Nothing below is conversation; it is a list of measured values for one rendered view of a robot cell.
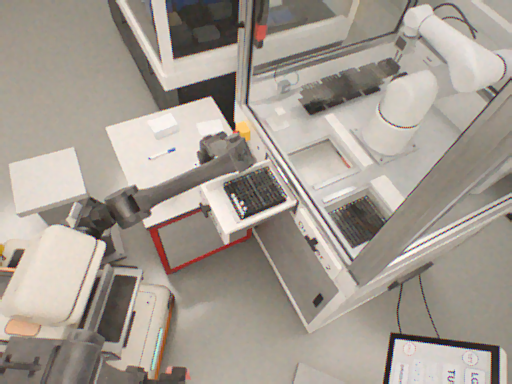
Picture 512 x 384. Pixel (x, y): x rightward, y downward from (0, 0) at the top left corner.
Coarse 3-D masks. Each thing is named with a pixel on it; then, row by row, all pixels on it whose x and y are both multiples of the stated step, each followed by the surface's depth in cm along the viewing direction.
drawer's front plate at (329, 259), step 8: (296, 216) 153; (304, 216) 146; (296, 224) 156; (304, 224) 148; (312, 224) 144; (304, 232) 151; (312, 232) 144; (320, 240) 141; (320, 248) 143; (328, 248) 139; (320, 256) 146; (328, 256) 139; (328, 264) 141; (336, 264) 136; (328, 272) 144; (336, 272) 138
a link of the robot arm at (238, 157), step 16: (240, 144) 106; (224, 160) 103; (240, 160) 103; (176, 176) 107; (192, 176) 103; (208, 176) 104; (128, 192) 104; (144, 192) 104; (160, 192) 104; (176, 192) 104; (144, 208) 105; (128, 224) 104
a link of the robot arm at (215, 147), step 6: (210, 138) 145; (216, 138) 141; (228, 138) 110; (234, 138) 109; (240, 138) 110; (204, 144) 146; (210, 144) 138; (216, 144) 131; (222, 144) 125; (210, 150) 141; (216, 150) 130; (222, 150) 122; (252, 162) 113
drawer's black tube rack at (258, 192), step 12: (264, 168) 161; (240, 180) 156; (252, 180) 160; (264, 180) 158; (276, 180) 158; (240, 192) 153; (252, 192) 154; (264, 192) 157; (276, 192) 156; (252, 204) 150; (264, 204) 151; (276, 204) 155; (240, 216) 150
